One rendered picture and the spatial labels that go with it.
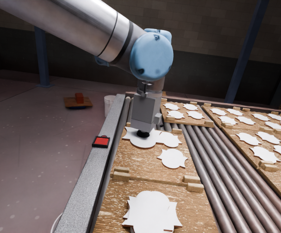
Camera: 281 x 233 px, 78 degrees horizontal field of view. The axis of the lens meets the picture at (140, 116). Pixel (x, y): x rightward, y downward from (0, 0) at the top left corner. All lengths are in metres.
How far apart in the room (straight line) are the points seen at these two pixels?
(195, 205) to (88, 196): 0.36
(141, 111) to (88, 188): 0.35
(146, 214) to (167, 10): 5.31
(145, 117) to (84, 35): 0.29
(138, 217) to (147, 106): 0.31
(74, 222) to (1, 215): 1.37
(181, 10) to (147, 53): 5.33
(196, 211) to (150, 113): 0.35
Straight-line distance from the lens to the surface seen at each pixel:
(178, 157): 0.83
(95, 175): 0.73
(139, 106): 0.49
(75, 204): 0.65
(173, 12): 5.57
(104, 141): 0.89
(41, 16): 0.27
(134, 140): 0.53
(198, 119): 1.32
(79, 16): 0.27
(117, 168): 0.68
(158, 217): 0.56
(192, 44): 5.62
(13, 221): 1.87
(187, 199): 0.68
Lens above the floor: 1.41
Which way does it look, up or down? 24 degrees down
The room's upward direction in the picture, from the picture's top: 8 degrees clockwise
